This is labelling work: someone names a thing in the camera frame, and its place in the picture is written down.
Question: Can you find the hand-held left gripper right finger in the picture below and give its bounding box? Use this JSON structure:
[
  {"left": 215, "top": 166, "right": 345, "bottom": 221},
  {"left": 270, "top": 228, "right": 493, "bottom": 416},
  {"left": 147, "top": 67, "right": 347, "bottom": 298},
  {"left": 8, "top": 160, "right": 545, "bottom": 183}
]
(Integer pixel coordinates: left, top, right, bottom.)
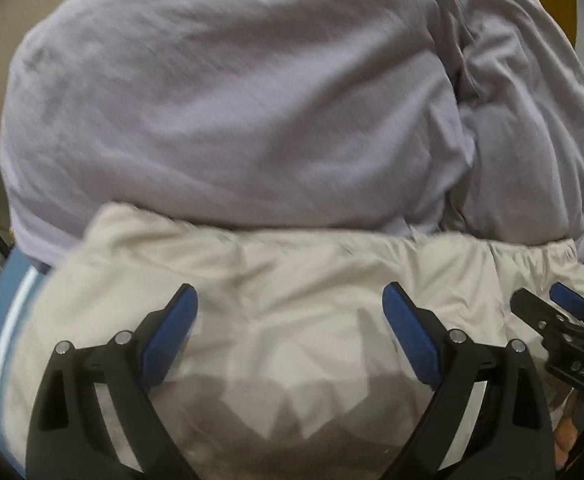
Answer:
[{"left": 382, "top": 282, "right": 557, "bottom": 480}]

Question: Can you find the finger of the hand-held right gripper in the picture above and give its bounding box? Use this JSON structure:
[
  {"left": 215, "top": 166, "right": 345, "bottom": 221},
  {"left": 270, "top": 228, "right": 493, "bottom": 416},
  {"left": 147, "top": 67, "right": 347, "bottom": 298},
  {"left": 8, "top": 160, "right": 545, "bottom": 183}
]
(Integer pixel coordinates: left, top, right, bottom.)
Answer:
[
  {"left": 510, "top": 287, "right": 555, "bottom": 332},
  {"left": 548, "top": 282, "right": 584, "bottom": 315}
]

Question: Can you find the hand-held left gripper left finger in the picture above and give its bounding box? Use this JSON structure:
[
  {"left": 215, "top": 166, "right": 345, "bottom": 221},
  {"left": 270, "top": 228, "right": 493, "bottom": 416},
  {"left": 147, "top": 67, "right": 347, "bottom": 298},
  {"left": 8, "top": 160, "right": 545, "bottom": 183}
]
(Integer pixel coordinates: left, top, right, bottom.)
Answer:
[{"left": 28, "top": 283, "right": 200, "bottom": 480}]

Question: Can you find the beige puffer jacket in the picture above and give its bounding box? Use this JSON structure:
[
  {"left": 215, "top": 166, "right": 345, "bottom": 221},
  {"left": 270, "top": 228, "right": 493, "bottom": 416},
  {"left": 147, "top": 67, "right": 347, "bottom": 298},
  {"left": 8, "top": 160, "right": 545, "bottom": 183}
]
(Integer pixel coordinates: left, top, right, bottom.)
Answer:
[{"left": 2, "top": 202, "right": 584, "bottom": 480}]

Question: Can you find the person's right hand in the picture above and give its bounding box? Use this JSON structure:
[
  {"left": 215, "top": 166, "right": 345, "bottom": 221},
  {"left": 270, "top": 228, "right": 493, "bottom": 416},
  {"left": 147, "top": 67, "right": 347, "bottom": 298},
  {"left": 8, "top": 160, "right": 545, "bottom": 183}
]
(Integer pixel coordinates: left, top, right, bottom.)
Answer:
[{"left": 554, "top": 404, "right": 582, "bottom": 469}]

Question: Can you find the blue striped bed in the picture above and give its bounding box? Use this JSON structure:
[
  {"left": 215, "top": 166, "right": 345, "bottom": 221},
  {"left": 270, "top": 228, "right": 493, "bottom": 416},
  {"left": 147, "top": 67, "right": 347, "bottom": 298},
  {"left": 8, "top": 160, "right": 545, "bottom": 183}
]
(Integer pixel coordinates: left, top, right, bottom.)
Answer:
[{"left": 0, "top": 249, "right": 55, "bottom": 467}]

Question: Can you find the small purple pillow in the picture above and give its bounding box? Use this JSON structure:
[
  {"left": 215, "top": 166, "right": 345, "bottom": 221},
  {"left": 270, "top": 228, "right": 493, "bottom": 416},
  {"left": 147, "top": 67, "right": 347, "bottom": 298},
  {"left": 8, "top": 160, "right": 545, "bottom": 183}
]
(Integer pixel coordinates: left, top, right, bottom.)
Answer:
[{"left": 449, "top": 0, "right": 584, "bottom": 267}]

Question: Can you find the large purple pillow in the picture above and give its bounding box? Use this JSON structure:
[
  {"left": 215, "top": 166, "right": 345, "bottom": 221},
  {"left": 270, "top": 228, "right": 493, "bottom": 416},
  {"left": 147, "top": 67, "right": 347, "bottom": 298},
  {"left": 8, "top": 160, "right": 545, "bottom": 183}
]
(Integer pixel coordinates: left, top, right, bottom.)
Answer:
[{"left": 0, "top": 0, "right": 479, "bottom": 267}]

